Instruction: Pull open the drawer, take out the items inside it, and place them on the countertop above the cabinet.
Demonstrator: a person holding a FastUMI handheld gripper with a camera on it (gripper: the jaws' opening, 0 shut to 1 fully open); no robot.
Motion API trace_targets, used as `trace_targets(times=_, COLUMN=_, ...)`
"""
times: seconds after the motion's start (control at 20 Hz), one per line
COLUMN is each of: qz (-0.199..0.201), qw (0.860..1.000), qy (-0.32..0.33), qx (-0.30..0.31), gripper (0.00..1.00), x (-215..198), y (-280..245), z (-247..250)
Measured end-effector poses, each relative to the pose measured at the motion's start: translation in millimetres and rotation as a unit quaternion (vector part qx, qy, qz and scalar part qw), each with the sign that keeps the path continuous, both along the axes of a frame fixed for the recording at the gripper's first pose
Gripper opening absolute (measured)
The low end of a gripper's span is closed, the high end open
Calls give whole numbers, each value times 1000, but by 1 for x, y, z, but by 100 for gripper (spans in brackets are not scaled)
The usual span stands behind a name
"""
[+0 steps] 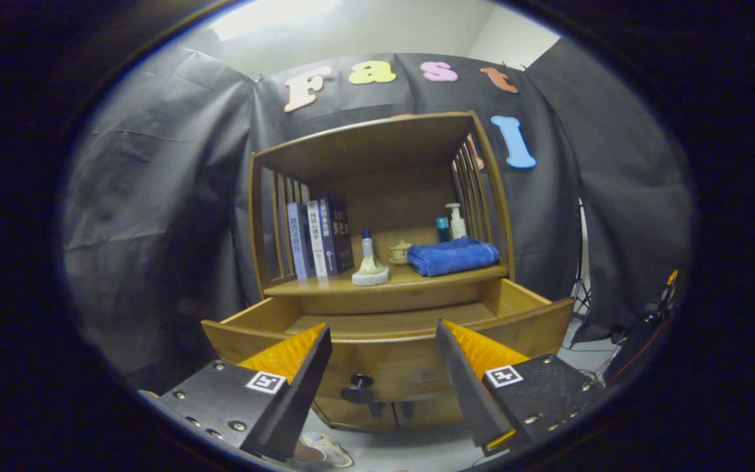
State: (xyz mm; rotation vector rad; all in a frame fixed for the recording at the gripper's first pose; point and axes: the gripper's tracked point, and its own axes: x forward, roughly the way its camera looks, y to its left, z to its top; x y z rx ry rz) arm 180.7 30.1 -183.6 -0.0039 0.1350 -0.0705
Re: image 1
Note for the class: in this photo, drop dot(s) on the black and orange equipment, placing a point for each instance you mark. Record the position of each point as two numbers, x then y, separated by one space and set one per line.
643 341

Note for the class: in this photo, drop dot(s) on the pale blue book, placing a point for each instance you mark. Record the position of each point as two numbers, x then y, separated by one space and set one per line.
297 242

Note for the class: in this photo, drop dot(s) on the wooden cabinet door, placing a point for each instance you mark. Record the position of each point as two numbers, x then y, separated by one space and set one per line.
345 415
430 413

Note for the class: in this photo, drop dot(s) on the wooden countertop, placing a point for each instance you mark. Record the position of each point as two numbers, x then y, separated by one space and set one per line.
417 278

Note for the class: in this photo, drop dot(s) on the white shoe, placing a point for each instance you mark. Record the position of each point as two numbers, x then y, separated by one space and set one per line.
328 451

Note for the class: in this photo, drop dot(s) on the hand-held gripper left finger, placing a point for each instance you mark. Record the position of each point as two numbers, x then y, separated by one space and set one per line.
302 380

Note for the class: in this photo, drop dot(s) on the folded blue towel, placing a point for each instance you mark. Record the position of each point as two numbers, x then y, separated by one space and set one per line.
453 257

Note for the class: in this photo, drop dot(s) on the white pump bottle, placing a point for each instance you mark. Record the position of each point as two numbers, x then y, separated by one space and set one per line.
457 224

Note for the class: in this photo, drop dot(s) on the black backdrop cloth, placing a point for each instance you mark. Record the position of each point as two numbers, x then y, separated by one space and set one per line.
154 216

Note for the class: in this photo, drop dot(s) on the dark blue book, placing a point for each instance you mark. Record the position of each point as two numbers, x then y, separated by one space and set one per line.
338 233

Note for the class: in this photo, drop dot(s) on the wooden cabinet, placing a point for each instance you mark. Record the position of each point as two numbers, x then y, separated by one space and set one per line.
390 170

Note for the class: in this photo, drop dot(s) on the light stand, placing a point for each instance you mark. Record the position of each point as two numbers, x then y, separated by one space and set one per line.
580 282

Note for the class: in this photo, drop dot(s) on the white spine book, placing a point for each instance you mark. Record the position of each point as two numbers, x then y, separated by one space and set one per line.
317 239

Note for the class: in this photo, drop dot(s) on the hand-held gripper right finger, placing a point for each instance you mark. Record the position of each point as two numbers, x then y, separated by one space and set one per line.
466 383

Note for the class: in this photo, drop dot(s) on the teal bottle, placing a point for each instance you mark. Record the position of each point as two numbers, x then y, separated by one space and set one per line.
442 231

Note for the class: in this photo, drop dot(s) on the pale green brush white pad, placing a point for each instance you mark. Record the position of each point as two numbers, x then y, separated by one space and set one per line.
371 272

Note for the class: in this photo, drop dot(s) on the small lidded ceramic teacup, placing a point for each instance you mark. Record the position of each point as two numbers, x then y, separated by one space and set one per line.
400 254

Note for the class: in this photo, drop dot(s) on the white bottle with blue cap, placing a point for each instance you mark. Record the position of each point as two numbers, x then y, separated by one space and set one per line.
366 241

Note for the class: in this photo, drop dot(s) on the wooden drawer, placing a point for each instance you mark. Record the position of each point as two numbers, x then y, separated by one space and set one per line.
390 357

